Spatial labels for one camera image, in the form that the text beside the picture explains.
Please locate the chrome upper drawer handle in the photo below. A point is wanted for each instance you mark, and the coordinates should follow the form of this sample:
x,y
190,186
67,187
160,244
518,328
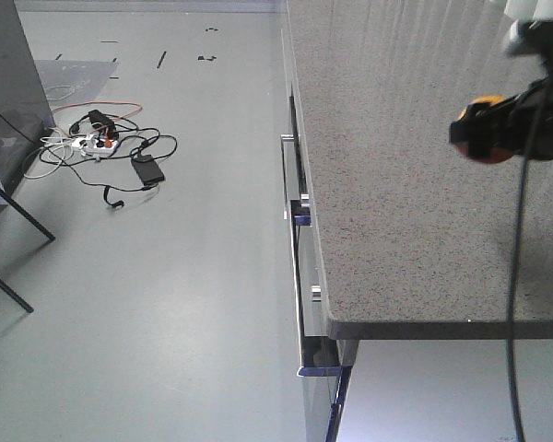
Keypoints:
x,y
284,139

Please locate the dark grey panel stand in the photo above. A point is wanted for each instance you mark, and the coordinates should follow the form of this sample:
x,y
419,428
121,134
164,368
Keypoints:
x,y
24,111

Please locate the grey speckled kitchen counter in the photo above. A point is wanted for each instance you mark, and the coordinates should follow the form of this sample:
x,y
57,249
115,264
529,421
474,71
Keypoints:
x,y
415,240

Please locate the chrome lower drawer handle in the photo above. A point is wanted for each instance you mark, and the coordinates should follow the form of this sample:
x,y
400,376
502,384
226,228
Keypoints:
x,y
308,258

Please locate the chrome drawer handle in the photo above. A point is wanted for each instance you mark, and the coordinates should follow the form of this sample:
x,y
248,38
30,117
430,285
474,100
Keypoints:
x,y
284,139
308,258

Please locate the red yellow apple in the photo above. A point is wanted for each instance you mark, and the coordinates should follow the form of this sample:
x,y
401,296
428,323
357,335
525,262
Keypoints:
x,y
495,155

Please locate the black power adapter brick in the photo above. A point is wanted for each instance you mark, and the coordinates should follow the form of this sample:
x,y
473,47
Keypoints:
x,y
147,170

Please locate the white power strip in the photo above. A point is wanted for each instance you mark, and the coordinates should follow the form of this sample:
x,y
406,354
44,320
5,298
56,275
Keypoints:
x,y
94,146

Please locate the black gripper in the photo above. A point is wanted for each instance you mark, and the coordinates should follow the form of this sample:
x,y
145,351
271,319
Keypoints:
x,y
481,126

